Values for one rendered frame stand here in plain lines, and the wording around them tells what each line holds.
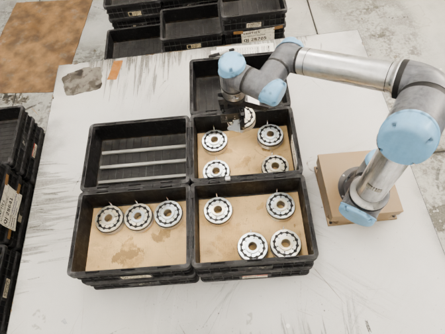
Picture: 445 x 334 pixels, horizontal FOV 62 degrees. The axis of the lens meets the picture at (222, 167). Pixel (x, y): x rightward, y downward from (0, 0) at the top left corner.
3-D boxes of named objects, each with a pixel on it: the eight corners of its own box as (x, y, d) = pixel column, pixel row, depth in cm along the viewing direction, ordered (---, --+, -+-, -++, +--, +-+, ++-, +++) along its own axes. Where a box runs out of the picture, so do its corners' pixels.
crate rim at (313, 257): (303, 176, 130) (304, 173, 128) (318, 260, 115) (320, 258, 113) (191, 185, 131) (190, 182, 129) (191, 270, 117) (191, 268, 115)
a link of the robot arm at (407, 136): (383, 199, 125) (465, 93, 77) (366, 236, 119) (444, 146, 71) (350, 183, 128) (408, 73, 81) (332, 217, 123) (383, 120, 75)
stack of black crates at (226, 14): (277, 35, 274) (280, -21, 234) (283, 64, 259) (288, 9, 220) (223, 42, 275) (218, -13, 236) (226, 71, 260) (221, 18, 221)
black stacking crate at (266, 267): (300, 188, 138) (303, 174, 128) (314, 268, 123) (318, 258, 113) (195, 197, 140) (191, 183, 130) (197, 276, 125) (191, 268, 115)
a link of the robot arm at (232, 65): (238, 77, 97) (210, 64, 99) (239, 100, 107) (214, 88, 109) (253, 55, 99) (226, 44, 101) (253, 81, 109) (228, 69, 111)
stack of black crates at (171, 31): (223, 42, 275) (219, 2, 245) (226, 71, 260) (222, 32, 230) (170, 48, 276) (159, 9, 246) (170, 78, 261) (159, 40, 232)
